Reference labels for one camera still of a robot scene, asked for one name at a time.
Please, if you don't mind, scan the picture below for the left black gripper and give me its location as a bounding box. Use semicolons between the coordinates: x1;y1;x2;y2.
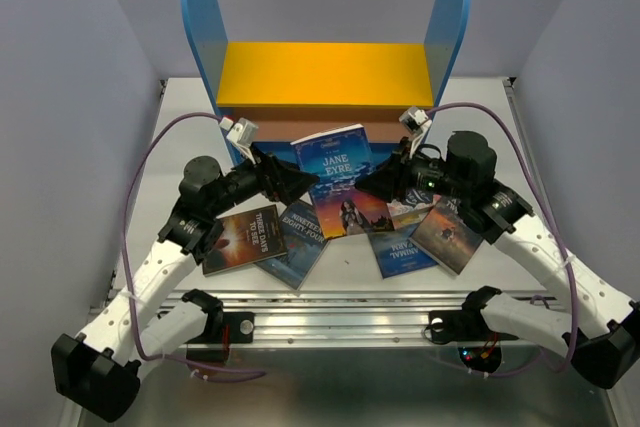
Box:
209;142;320;217

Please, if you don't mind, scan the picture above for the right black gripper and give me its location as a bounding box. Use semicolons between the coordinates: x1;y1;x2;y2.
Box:
353;137;471;204

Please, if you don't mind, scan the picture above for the Little Women book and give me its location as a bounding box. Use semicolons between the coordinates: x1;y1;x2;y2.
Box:
387;189;440;230

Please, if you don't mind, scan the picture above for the Jane Eyre book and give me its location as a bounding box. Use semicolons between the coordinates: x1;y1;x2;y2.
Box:
291;124;394;240

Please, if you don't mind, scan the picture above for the Nineteen Eighty-Four book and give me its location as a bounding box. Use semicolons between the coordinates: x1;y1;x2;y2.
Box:
256;201;327;290

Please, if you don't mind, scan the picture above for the Three Days to See book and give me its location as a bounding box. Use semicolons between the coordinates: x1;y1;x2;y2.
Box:
202;205;287;276

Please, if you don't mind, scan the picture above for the A Tale of Two Cities book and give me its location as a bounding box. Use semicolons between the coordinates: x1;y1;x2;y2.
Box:
409;196;483;276

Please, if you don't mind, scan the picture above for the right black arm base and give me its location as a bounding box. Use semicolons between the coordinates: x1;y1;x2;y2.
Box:
422;309;518;345

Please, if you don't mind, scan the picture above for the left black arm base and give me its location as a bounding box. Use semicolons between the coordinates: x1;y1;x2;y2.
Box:
187;311;255;346

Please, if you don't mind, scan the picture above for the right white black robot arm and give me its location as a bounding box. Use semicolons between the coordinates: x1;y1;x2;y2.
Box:
355;131;639;389

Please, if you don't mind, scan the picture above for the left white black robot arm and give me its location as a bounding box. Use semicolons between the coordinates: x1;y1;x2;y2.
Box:
51;147;319;422

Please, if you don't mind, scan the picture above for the Animal Farm book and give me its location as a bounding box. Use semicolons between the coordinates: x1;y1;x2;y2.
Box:
368;224;437;279

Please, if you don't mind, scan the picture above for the blue and yellow bookshelf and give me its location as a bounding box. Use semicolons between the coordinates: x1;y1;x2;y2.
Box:
180;0;471;155

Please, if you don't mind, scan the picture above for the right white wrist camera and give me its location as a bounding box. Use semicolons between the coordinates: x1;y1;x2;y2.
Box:
399;106;432;145

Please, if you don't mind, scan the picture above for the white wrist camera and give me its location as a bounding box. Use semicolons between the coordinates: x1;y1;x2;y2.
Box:
219;116;259;163
399;106;432;145

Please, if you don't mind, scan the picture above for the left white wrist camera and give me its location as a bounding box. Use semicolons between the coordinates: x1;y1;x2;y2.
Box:
219;116;259;163

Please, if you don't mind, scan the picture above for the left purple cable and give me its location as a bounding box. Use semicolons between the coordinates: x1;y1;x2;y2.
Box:
122;111;266;384

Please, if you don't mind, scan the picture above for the aluminium mounting rail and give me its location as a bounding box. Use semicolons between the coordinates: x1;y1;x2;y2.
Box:
82;289;612;348

